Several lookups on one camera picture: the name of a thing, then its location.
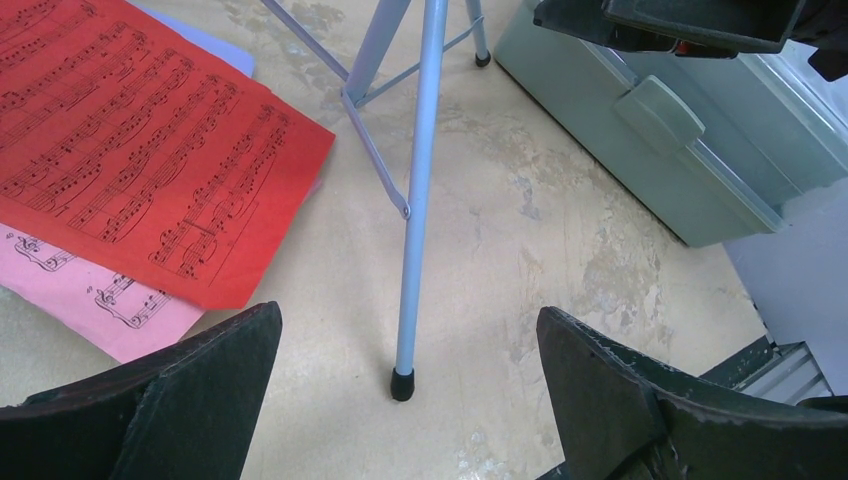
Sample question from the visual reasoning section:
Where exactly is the pink sheet music page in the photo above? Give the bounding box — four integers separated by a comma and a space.
1, 224, 204, 363

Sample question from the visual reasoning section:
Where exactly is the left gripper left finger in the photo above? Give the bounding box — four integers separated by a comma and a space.
1, 302, 283, 479

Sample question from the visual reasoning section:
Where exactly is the blue music stand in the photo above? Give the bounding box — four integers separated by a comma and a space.
264, 0, 492, 402

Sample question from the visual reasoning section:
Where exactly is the red paper sheet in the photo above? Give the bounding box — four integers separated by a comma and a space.
1, 1, 334, 309

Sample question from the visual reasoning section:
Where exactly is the lavender sheet music page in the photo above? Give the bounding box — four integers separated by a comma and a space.
130, 1, 255, 78

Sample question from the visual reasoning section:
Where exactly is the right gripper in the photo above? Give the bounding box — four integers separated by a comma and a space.
533, 0, 847, 82

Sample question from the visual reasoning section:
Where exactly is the translucent green storage box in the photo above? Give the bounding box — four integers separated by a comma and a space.
495, 1, 847, 248

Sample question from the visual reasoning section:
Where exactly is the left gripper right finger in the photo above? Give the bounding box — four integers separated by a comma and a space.
535, 305, 848, 480

